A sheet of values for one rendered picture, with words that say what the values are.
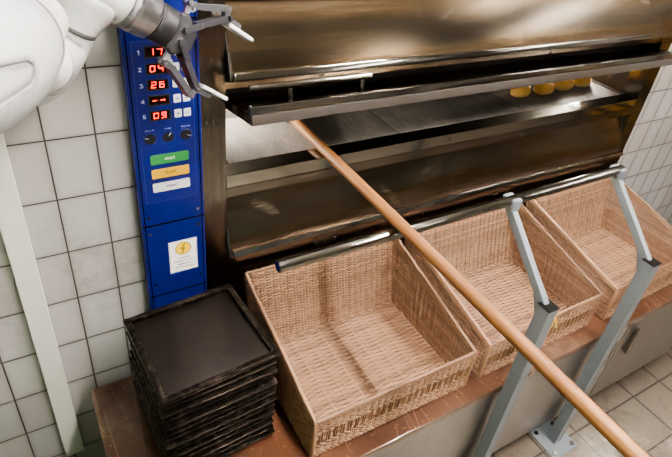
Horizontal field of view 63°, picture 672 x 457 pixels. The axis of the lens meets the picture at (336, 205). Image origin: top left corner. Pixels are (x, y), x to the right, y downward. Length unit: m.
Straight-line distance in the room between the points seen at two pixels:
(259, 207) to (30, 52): 1.14
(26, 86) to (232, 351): 0.99
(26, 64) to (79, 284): 1.09
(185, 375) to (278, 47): 0.79
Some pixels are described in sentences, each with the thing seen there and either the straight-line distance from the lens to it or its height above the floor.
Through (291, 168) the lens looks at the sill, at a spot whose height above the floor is 1.16.
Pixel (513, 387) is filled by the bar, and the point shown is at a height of 0.63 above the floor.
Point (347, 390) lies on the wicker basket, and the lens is 1.71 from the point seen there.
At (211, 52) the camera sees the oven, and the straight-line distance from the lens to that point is 1.31.
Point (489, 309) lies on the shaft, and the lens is 1.14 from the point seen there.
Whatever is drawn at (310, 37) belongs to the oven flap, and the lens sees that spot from 1.40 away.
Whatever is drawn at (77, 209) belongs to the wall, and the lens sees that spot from 1.40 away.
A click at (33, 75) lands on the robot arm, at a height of 1.76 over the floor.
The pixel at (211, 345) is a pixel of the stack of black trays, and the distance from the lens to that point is 1.39.
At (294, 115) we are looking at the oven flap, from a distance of 1.27.
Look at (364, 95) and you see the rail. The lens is 1.36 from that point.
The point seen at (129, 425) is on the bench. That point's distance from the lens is 1.67.
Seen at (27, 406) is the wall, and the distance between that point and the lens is 1.81.
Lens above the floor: 1.94
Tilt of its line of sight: 34 degrees down
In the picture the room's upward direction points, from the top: 7 degrees clockwise
